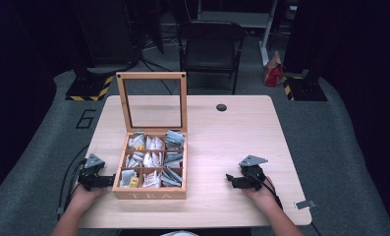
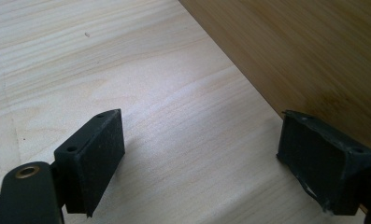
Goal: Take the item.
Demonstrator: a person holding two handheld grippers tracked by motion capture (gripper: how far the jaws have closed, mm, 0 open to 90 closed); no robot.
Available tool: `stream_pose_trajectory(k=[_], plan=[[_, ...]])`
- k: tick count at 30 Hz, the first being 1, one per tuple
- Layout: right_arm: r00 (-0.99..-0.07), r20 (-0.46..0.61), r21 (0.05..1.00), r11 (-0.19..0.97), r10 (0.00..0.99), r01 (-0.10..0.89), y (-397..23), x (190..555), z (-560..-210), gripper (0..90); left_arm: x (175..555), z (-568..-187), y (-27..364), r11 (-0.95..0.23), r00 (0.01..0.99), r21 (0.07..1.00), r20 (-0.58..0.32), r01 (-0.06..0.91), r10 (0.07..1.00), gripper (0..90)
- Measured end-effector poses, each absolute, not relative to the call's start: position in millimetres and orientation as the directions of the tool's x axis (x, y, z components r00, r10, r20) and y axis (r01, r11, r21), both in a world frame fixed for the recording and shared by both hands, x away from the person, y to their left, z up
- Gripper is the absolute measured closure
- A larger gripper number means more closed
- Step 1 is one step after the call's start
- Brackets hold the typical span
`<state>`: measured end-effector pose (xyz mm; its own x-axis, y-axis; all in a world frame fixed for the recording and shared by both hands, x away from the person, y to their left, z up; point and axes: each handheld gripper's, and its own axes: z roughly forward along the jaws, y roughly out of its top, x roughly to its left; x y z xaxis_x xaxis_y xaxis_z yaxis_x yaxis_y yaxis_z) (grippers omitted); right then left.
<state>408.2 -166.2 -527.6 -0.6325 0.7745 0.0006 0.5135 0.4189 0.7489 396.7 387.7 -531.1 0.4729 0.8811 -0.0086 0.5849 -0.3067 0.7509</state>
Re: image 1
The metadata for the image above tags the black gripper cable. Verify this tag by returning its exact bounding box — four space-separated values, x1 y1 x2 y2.
56 145 89 214
253 172 324 236

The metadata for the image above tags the person's right hand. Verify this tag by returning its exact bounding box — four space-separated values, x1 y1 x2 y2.
241 176 278 208

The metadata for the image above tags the red paper bag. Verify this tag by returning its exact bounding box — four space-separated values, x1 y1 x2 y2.
263 50 284 88

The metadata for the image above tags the black floor cable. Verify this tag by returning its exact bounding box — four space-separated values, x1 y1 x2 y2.
139 53 181 96

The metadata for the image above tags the person's white clothing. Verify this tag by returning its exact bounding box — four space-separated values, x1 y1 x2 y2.
158 229 200 236

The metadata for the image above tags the striped black stand base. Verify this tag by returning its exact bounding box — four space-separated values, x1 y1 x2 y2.
281 75 328 102
65 72 115 102

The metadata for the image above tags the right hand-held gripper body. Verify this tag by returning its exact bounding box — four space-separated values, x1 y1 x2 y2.
238 154 269 192

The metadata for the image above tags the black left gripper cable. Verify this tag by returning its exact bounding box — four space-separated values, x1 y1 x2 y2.
56 145 89 214

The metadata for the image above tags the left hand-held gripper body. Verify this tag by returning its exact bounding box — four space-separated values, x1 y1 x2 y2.
78 152 106 192

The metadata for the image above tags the wooden tea box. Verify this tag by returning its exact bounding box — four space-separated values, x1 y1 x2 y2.
111 71 189 201

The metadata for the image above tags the pile of tea bags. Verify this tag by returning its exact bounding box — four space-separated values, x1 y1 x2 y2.
119 130 186 190

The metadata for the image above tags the person's left hand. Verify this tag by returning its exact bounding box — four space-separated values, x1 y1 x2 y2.
68 184 109 211

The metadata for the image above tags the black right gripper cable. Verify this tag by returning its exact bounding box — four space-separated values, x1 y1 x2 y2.
253 172 324 236

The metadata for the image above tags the black folding chair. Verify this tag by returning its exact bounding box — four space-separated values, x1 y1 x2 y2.
177 20 249 95

